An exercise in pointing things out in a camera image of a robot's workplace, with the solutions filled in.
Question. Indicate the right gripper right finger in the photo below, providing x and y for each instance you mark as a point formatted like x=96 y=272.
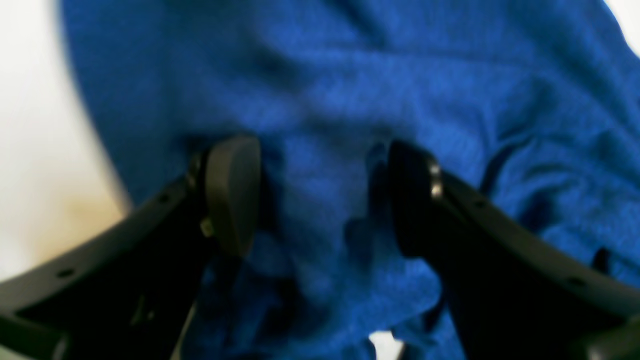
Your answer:
x=511 y=296

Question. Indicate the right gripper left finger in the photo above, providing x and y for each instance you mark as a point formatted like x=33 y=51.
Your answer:
x=127 y=293

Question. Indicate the dark blue t-shirt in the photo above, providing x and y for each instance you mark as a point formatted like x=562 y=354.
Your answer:
x=534 y=102

